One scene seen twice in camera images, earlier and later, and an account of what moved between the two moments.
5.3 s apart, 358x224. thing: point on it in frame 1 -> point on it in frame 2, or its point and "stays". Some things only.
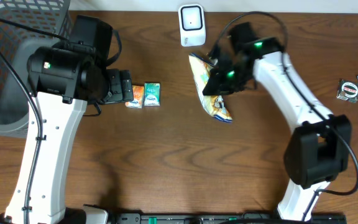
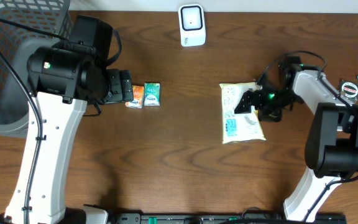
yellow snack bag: (214, 105) -> (242, 127)
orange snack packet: (138, 98) stays
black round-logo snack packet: (348, 90) stays
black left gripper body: (127, 90) stays
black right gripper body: (228, 78) -> (269, 102)
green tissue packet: (152, 94) stays
